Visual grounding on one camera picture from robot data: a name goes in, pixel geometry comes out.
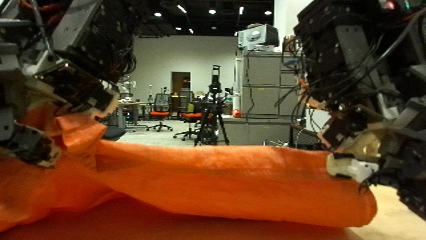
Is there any orange button shirt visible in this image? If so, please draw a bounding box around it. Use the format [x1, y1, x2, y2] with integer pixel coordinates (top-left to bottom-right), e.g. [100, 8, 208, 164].
[0, 106, 378, 240]

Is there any wooden office desk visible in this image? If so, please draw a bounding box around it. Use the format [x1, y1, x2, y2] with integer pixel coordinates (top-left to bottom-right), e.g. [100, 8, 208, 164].
[116, 100, 151, 129]

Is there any grey filing cabinet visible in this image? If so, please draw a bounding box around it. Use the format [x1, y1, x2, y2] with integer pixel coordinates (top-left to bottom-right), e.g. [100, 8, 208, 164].
[233, 51, 309, 118]

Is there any copper kettle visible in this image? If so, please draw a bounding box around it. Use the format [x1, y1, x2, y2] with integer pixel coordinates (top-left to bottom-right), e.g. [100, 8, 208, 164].
[283, 34, 298, 53]

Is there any orange seat office chair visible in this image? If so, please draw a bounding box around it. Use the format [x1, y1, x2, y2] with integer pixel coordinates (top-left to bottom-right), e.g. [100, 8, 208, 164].
[172, 99, 204, 141]
[145, 93, 173, 133]

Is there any brown door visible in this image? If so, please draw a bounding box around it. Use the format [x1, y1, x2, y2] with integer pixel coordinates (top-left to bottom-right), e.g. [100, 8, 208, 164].
[171, 70, 192, 96]

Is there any low grey cabinet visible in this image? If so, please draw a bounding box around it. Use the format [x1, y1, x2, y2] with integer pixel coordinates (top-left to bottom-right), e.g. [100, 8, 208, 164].
[217, 115, 296, 147]

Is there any black camera tripod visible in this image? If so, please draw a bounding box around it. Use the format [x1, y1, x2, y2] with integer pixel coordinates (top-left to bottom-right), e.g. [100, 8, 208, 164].
[193, 64, 232, 147]

